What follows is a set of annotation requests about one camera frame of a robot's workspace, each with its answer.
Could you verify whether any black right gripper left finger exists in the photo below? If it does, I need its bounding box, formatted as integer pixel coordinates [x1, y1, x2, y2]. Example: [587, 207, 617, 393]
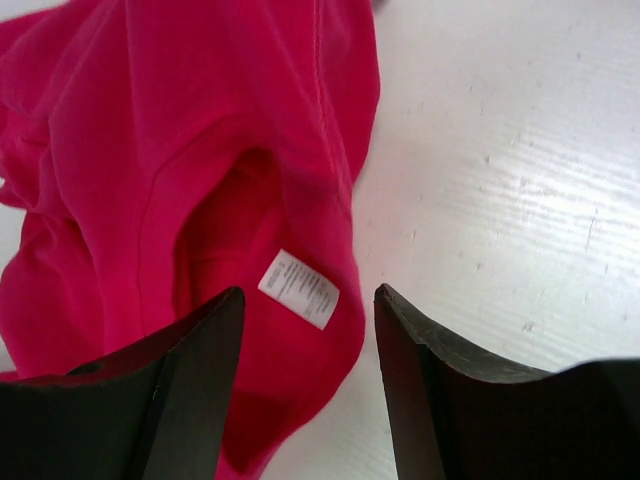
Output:
[1, 287, 245, 479]

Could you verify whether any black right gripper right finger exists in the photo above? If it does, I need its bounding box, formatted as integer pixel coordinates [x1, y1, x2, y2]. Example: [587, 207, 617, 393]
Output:
[374, 285, 639, 479]

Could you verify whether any red t shirt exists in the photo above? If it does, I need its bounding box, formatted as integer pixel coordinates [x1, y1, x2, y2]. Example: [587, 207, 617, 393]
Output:
[1, 1, 380, 479]

